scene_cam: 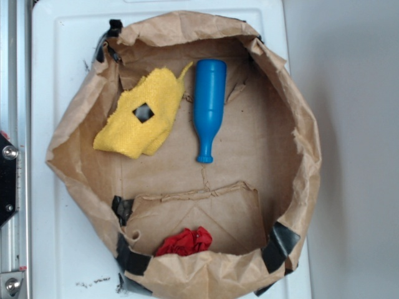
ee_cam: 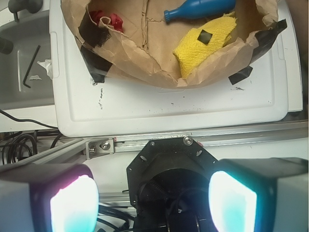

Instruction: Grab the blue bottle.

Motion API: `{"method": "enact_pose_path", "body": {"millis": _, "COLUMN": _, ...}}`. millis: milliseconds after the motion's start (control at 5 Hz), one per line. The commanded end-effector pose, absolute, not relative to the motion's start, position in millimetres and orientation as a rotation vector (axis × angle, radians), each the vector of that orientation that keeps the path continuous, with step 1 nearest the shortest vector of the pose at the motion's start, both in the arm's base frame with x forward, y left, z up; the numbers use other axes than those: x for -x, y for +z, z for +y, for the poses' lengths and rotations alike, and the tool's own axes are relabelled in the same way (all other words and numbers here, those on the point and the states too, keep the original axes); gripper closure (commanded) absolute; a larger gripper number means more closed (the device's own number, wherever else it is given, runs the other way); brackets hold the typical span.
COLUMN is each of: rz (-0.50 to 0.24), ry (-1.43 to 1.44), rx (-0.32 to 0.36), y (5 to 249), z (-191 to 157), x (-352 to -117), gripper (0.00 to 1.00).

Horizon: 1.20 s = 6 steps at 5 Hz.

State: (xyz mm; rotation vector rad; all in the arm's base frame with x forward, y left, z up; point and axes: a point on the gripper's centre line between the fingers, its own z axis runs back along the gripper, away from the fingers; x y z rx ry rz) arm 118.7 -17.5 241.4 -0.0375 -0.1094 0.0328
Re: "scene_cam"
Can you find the blue plastic bottle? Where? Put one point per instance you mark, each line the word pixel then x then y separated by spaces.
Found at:
pixel 208 107

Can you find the brown paper bag tray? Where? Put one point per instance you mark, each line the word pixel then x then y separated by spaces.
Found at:
pixel 266 165

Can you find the yellow cloth with hole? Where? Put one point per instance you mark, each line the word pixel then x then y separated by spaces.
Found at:
pixel 144 116

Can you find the crumpled red paper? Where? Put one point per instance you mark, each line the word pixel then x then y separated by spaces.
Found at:
pixel 186 243

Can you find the black tape piece inner left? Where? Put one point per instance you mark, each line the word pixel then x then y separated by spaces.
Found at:
pixel 122 209

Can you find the black tape piece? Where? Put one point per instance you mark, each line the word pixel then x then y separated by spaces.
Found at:
pixel 103 44
pixel 122 209
pixel 133 263
pixel 282 242

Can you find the black tape piece right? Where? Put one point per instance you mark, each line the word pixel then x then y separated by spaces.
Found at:
pixel 282 242

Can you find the black tape piece lower left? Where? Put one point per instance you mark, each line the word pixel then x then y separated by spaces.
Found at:
pixel 133 263

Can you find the black tape piece upper left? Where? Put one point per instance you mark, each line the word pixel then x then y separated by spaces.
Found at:
pixel 103 44

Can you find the black mounting bracket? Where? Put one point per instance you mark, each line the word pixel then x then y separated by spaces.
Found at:
pixel 8 179

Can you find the aluminium frame rail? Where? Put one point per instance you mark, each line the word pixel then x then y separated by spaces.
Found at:
pixel 15 110

